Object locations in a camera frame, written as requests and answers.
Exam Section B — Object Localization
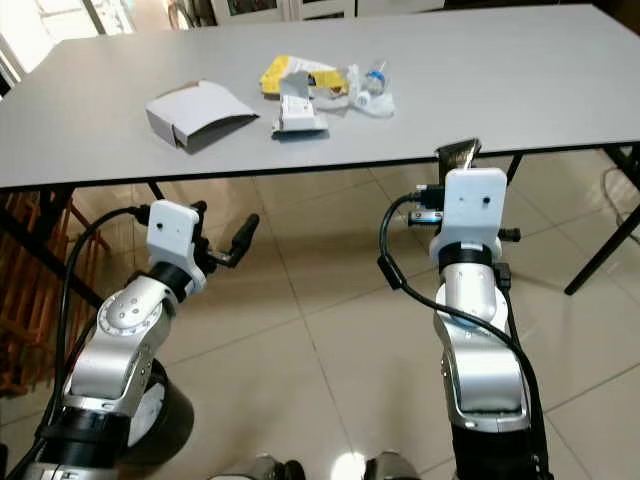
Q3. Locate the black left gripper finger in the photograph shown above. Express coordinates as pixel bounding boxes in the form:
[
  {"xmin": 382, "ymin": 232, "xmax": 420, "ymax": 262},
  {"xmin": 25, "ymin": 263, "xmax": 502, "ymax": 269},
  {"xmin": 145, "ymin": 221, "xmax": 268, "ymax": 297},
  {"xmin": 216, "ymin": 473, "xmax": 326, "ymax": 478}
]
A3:
[{"xmin": 228, "ymin": 213, "xmax": 260, "ymax": 266}]

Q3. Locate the dark brown wrapper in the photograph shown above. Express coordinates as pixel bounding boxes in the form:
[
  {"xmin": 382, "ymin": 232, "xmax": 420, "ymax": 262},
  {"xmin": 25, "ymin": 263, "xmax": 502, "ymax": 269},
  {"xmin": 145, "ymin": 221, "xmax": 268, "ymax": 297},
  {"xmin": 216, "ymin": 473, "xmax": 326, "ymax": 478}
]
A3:
[{"xmin": 435, "ymin": 138, "xmax": 483, "ymax": 186}]

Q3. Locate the black rubbish bin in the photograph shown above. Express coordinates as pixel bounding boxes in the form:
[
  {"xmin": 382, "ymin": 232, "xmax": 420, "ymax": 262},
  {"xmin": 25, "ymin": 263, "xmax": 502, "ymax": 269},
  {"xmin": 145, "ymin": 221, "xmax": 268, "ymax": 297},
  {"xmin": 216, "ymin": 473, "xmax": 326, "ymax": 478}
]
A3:
[{"xmin": 138, "ymin": 358, "xmax": 197, "ymax": 466}]

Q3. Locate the clear plastic bottle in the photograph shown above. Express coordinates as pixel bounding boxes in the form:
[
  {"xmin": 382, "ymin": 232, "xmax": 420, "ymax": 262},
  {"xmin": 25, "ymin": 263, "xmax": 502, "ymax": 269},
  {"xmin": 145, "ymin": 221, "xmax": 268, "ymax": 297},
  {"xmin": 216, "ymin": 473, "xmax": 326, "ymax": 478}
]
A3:
[{"xmin": 345, "ymin": 60, "xmax": 391, "ymax": 109}]

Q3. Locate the small white carton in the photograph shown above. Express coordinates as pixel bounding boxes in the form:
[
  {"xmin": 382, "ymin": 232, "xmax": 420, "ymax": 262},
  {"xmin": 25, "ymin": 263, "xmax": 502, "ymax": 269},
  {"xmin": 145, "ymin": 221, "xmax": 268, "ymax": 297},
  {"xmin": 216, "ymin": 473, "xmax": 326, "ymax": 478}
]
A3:
[{"xmin": 272, "ymin": 72, "xmax": 330, "ymax": 138}]

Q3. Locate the white cardboard box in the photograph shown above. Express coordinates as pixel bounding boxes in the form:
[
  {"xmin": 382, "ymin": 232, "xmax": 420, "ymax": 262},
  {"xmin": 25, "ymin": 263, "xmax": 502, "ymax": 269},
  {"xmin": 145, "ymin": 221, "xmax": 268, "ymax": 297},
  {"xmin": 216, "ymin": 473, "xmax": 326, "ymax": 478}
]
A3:
[{"xmin": 145, "ymin": 80, "xmax": 260, "ymax": 153}]

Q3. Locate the yellow snack bag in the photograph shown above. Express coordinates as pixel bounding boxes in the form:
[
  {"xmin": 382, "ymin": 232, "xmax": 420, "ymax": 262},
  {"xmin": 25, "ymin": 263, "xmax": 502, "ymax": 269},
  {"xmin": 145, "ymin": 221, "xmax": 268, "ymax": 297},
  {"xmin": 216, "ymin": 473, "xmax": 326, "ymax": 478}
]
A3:
[{"xmin": 259, "ymin": 54, "xmax": 351, "ymax": 99}]

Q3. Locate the brown wooden rack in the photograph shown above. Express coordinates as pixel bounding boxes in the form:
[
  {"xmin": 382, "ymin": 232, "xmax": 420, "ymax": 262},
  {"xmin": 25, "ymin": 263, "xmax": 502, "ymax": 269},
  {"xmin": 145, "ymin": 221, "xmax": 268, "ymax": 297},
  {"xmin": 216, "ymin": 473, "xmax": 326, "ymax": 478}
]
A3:
[{"xmin": 0, "ymin": 190, "xmax": 66, "ymax": 396}]

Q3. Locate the grey robot left foot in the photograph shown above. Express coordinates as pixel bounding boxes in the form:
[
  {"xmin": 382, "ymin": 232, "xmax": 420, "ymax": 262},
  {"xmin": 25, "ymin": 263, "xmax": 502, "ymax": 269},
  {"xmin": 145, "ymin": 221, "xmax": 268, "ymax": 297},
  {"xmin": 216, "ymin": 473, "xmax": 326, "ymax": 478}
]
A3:
[{"xmin": 215, "ymin": 455, "xmax": 306, "ymax": 480}]

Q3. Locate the grey robot foot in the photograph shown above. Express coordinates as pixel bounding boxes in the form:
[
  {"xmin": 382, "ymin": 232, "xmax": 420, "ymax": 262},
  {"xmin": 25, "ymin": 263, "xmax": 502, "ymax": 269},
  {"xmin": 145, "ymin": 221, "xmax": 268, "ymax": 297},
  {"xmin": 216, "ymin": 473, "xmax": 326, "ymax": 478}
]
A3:
[
  {"xmin": 363, "ymin": 450, "xmax": 421, "ymax": 480},
  {"xmin": 215, "ymin": 455, "xmax": 306, "ymax": 480}
]

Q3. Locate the white glass-door cabinet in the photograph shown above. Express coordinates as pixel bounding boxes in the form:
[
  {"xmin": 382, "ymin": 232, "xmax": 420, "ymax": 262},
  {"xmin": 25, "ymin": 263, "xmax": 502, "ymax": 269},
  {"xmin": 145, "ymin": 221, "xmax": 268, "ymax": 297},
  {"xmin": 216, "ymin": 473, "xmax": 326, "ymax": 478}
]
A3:
[{"xmin": 205, "ymin": 0, "xmax": 361, "ymax": 21}]

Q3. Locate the grey robot right foot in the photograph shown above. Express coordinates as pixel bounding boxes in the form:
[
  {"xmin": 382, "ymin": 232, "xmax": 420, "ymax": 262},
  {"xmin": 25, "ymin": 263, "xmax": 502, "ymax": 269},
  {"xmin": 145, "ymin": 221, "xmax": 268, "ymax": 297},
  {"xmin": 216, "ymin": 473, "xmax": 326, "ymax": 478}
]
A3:
[{"xmin": 363, "ymin": 450, "xmax": 421, "ymax": 480}]

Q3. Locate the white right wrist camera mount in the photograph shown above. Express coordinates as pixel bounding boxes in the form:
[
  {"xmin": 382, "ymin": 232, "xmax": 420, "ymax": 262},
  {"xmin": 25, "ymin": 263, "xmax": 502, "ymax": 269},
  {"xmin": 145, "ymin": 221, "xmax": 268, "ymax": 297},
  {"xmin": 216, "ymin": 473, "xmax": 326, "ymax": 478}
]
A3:
[{"xmin": 428, "ymin": 167, "xmax": 509, "ymax": 269}]

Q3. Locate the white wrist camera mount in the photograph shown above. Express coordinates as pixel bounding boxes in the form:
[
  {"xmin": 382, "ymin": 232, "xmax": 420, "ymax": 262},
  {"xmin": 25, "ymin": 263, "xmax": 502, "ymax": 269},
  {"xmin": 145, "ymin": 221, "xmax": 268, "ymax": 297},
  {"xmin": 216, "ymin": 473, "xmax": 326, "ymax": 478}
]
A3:
[
  {"xmin": 147, "ymin": 200, "xmax": 204, "ymax": 276},
  {"xmin": 428, "ymin": 167, "xmax": 509, "ymax": 269}
]

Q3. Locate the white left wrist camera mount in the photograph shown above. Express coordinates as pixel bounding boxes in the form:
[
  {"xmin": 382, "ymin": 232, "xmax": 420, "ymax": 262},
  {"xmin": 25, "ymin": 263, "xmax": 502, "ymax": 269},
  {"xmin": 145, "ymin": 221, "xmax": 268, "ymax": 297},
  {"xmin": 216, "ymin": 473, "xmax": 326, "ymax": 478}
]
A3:
[{"xmin": 147, "ymin": 200, "xmax": 204, "ymax": 276}]

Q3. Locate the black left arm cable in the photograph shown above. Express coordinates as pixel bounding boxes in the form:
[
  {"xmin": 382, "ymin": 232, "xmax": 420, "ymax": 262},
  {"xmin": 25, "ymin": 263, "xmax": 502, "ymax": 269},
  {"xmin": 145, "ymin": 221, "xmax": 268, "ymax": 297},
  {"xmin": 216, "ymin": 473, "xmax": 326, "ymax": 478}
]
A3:
[{"xmin": 5, "ymin": 205, "xmax": 151, "ymax": 480}]

